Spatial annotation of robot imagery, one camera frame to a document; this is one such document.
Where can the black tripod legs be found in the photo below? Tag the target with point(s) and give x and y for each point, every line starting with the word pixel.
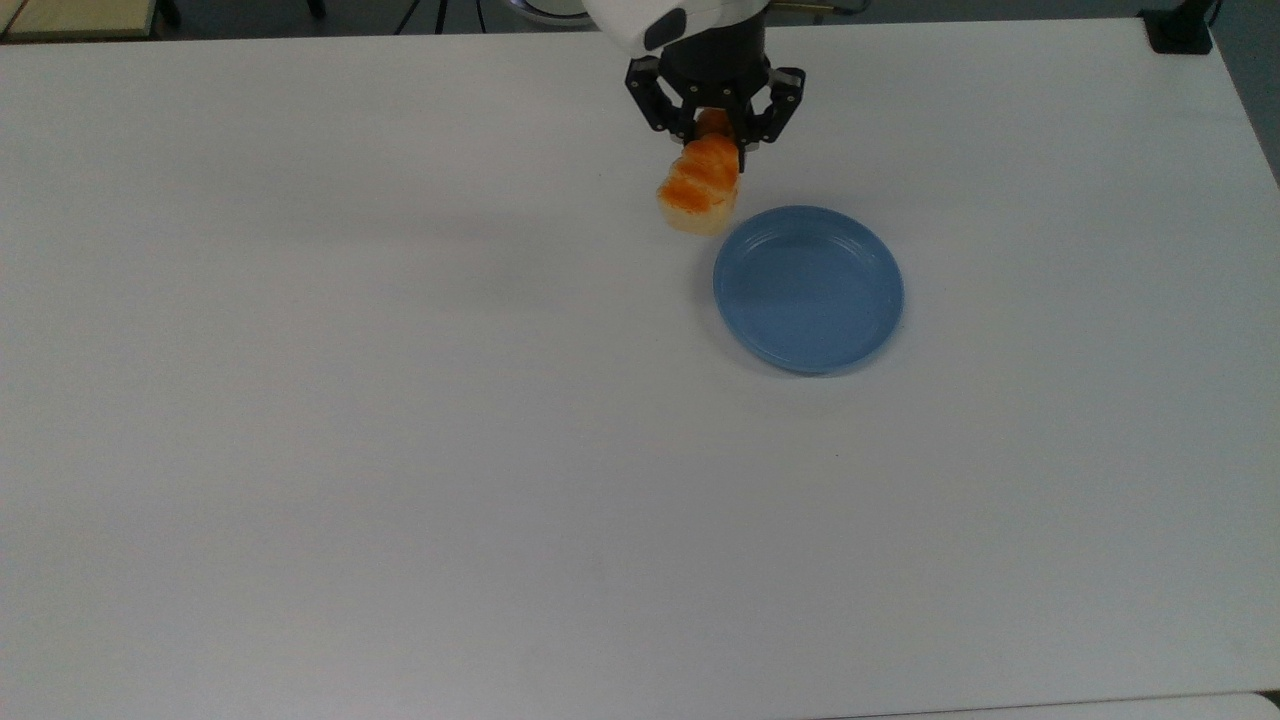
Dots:
pixel 440 12

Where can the silver round base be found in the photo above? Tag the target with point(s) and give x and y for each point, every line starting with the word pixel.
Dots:
pixel 545 15

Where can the bread with orange glaze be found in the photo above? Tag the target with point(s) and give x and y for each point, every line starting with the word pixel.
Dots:
pixel 700 190

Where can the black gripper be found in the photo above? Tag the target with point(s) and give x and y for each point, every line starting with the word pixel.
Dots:
pixel 720 70

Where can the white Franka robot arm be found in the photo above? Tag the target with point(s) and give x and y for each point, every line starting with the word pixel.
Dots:
pixel 625 20

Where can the beige wooden table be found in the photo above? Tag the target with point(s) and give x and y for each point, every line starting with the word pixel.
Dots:
pixel 70 15

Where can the blue round plate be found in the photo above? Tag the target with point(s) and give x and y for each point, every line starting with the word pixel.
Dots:
pixel 810 290

